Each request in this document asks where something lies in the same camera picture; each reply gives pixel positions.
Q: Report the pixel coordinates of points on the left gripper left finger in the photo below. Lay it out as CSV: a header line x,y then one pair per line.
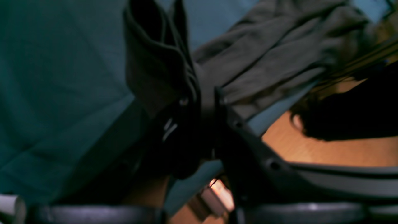
x,y
166,148

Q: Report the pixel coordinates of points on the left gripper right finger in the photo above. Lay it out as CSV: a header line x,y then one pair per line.
x,y
258,175

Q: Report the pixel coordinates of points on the grey T-shirt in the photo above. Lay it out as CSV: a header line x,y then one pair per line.
x,y
277,47

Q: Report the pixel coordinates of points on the blue table cloth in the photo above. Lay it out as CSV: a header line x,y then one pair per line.
x,y
61,88

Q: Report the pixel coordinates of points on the rolled white paper sheets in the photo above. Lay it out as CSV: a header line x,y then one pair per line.
x,y
12,209

